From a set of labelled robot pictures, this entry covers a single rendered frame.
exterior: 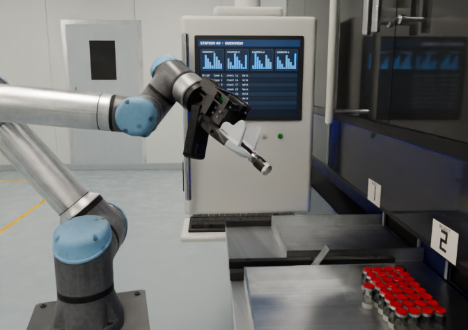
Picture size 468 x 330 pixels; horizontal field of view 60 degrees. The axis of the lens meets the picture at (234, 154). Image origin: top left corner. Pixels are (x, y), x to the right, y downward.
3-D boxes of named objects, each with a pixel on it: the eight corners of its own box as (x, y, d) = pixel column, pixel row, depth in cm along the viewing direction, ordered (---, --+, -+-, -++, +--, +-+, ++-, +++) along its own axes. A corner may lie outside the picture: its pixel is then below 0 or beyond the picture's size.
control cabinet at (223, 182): (301, 200, 180) (306, 14, 166) (311, 214, 161) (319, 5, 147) (186, 202, 177) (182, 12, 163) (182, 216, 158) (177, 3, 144)
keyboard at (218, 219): (294, 216, 156) (295, 211, 155) (303, 230, 142) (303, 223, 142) (190, 218, 154) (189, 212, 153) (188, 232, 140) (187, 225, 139)
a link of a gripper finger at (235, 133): (254, 132, 72) (227, 108, 78) (237, 159, 74) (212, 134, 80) (265, 136, 75) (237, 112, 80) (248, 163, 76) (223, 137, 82)
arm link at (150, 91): (113, 122, 88) (143, 81, 87) (123, 117, 99) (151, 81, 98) (142, 144, 89) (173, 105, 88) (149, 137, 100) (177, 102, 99)
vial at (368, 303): (370, 303, 81) (372, 282, 80) (375, 309, 79) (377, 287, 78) (360, 303, 81) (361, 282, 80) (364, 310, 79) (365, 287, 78)
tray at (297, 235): (380, 224, 126) (381, 214, 126) (423, 261, 101) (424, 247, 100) (271, 226, 124) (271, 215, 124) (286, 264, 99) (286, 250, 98)
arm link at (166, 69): (161, 88, 101) (182, 61, 100) (184, 111, 95) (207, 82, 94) (139, 74, 95) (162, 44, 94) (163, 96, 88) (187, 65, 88)
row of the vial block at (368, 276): (369, 286, 88) (370, 266, 87) (409, 338, 70) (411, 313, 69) (359, 286, 88) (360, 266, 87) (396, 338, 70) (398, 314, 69)
